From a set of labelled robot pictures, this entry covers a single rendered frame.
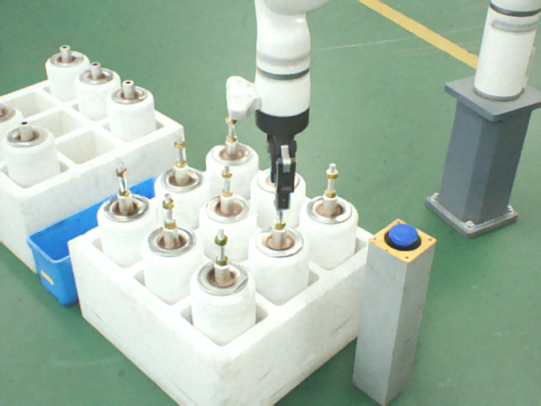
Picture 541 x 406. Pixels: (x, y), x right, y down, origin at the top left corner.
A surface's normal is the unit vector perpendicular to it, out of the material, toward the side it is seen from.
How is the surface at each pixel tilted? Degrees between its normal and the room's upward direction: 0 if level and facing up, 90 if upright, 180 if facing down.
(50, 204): 90
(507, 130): 90
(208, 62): 0
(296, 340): 90
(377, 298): 90
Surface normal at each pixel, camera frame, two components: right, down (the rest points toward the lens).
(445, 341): 0.01, -0.81
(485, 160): -0.28, 0.57
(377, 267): -0.71, 0.41
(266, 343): 0.71, 0.43
